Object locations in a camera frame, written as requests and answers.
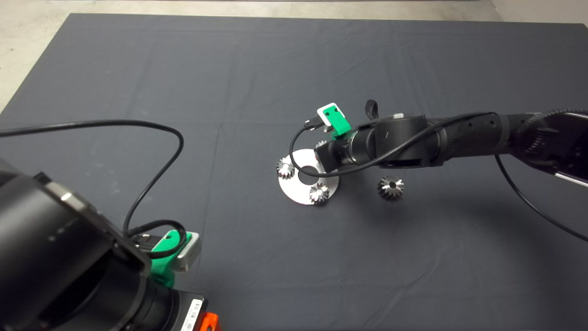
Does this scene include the black camera cable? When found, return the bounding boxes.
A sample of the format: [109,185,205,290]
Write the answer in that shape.
[0,120,187,260]
[288,108,588,242]

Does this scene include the black left camera cable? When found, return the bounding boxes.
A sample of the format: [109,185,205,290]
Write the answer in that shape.
[0,120,187,260]

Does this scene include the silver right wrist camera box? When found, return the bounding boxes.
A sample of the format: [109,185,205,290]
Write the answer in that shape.
[317,102,339,126]

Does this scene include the dark grey table cloth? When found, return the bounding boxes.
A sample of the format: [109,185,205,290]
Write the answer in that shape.
[0,13,588,331]

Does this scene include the green right camera mount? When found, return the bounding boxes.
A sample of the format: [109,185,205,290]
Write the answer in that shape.
[323,105,352,136]

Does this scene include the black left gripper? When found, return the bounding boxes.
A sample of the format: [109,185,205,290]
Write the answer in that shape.
[172,294,222,331]

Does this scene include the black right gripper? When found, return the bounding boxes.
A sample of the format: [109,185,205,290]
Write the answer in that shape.
[315,138,358,173]

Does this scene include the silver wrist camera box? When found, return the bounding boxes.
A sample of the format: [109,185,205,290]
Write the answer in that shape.
[317,102,339,126]
[177,231,202,272]

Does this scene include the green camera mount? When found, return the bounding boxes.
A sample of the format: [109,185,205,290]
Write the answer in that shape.
[323,105,352,136]
[151,230,189,288]

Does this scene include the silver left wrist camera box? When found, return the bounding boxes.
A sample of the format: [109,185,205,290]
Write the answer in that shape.
[177,231,202,272]

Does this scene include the round metal plate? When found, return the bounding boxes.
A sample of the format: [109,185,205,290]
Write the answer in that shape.
[278,149,339,206]

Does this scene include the green left camera mount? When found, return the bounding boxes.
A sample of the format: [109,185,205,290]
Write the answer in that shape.
[151,230,189,288]

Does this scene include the black right camera cable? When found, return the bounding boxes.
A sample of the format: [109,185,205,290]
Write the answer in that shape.
[288,108,588,242]

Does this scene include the large steel bevel gear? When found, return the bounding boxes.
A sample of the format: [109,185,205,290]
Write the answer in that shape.
[377,175,405,200]

